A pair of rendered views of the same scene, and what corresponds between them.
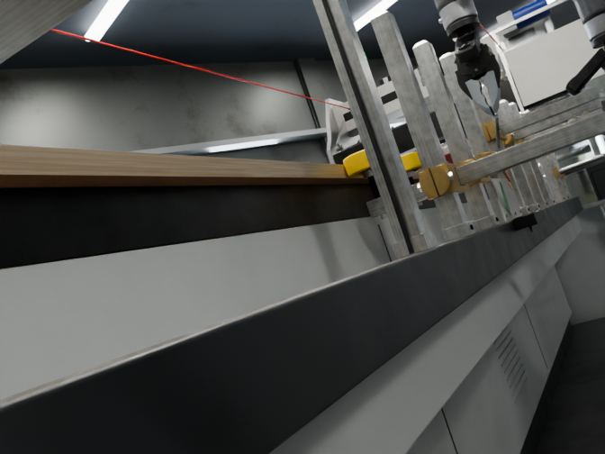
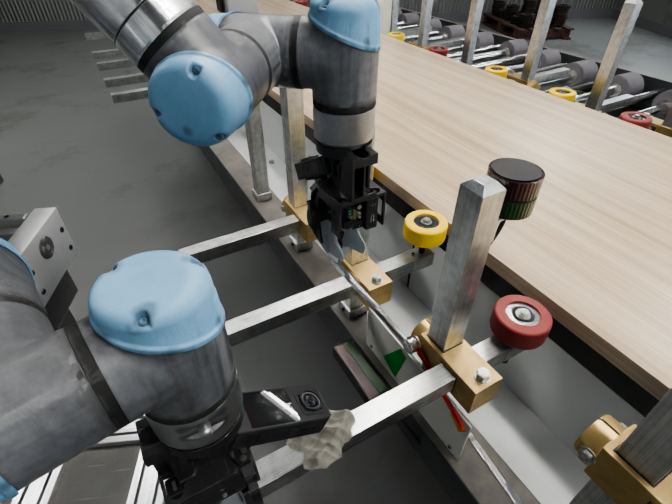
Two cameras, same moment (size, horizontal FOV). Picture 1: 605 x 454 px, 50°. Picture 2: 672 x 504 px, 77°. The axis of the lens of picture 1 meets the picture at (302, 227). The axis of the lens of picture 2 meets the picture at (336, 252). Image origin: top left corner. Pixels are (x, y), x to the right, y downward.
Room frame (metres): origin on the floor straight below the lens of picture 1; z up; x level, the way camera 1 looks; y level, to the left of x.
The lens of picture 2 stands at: (1.64, -0.89, 1.36)
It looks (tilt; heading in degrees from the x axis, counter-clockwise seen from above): 39 degrees down; 124
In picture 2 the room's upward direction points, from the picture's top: straight up
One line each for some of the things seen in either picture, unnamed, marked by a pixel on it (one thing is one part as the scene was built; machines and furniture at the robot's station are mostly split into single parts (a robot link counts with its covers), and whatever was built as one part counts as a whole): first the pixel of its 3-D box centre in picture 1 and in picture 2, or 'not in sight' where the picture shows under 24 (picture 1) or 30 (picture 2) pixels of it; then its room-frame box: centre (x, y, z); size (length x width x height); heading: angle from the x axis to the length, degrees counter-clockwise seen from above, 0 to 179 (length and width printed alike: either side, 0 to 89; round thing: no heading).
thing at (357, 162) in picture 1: (372, 179); not in sight; (1.19, -0.15, 0.85); 0.08 x 0.08 x 0.11
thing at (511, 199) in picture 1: (508, 198); (409, 378); (1.51, -0.48, 0.75); 0.26 x 0.01 x 0.10; 154
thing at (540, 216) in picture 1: (531, 222); (373, 391); (1.46, -0.49, 0.68); 0.22 x 0.05 x 0.05; 154
